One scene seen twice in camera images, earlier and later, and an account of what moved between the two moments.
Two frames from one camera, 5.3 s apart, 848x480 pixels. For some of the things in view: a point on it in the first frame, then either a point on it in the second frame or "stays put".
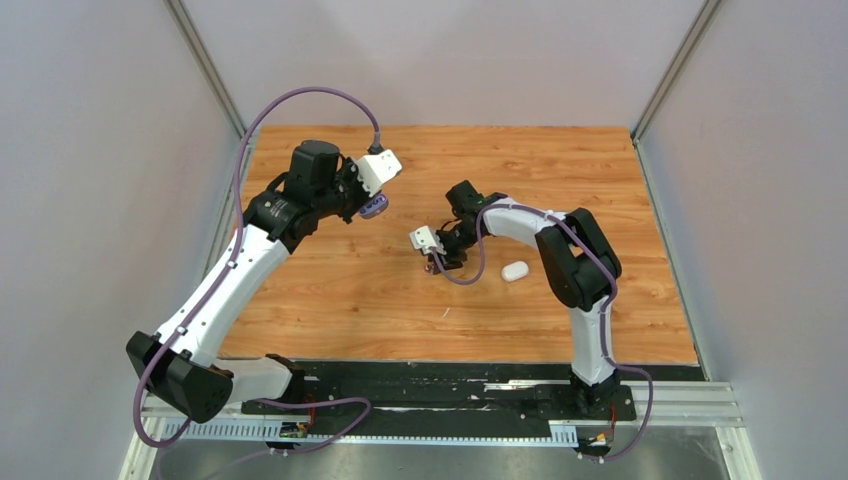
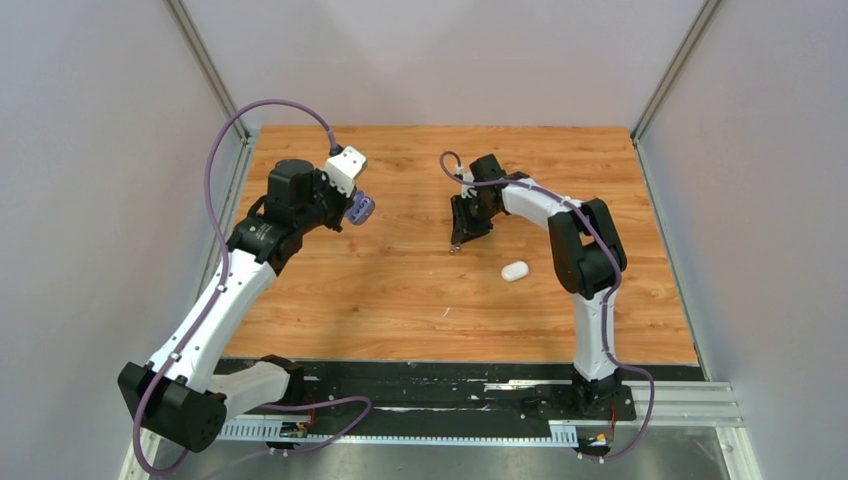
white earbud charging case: (516, 270) stays put
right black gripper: (450, 261) -> (464, 229)
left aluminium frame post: (176, 9) stays put
